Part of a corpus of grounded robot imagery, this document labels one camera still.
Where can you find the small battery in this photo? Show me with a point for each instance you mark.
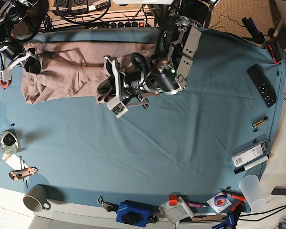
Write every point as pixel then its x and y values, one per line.
pixel 259 122

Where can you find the red plastic block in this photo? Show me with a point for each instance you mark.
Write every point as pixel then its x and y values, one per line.
pixel 173 200

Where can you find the red tape roll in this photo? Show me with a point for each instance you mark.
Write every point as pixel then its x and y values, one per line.
pixel 5 84

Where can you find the white paper roll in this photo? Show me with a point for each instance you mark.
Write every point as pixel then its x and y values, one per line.
pixel 186 207

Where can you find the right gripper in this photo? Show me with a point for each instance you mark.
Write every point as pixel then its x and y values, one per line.
pixel 26 59

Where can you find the orange utility knife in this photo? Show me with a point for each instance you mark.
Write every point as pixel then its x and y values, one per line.
pixel 23 173

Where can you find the silver carabiner keyring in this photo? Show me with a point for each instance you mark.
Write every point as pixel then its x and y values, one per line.
pixel 109 207

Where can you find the translucent plastic cup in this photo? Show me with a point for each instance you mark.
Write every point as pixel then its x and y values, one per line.
pixel 252 191

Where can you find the white marker pen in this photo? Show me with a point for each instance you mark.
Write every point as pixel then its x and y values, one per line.
pixel 251 165

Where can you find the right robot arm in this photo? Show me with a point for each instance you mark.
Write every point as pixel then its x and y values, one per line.
pixel 12 13

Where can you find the white power strip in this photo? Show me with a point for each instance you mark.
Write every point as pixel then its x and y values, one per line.
pixel 112 19

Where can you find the clear plastic case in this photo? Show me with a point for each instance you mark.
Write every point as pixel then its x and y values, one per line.
pixel 251 153

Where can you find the grey ceramic mug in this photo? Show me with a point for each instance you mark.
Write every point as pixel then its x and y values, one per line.
pixel 36 199

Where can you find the blue clamp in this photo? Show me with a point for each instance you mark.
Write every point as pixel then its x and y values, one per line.
pixel 257 36

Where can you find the orange black clamp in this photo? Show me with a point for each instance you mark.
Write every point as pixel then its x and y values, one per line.
pixel 273 48

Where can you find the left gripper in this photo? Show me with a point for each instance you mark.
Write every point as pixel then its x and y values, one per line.
pixel 125 88

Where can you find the black remote control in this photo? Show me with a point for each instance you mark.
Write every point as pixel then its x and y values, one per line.
pixel 262 84

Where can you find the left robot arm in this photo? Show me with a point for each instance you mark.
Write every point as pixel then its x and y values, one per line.
pixel 167 69

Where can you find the red handled tool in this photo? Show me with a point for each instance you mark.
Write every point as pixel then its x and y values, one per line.
pixel 234 195

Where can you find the blue plastic device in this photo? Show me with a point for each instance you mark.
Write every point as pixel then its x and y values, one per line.
pixel 133 213

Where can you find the pink T-shirt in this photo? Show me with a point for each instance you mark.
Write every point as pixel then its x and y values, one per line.
pixel 74 69

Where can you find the teal table cloth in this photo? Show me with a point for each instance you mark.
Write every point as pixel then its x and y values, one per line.
pixel 182 143

